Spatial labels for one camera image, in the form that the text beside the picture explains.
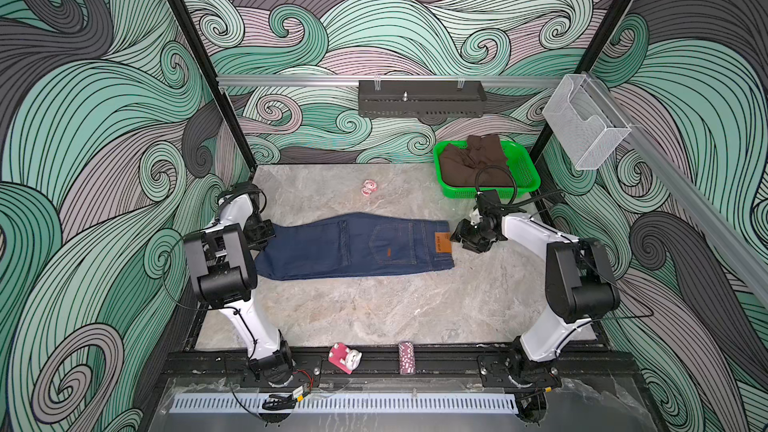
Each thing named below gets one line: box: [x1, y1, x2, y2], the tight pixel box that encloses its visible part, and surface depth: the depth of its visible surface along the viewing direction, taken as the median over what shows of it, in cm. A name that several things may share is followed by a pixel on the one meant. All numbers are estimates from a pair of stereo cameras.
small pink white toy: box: [361, 179, 378, 196], surface depth 113 cm
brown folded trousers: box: [440, 134, 514, 187], surface depth 113 cm
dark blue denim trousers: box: [255, 212, 455, 281], surface depth 97 cm
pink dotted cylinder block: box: [398, 341, 416, 376], surface depth 74 cm
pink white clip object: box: [328, 342, 362, 375], surface depth 71 cm
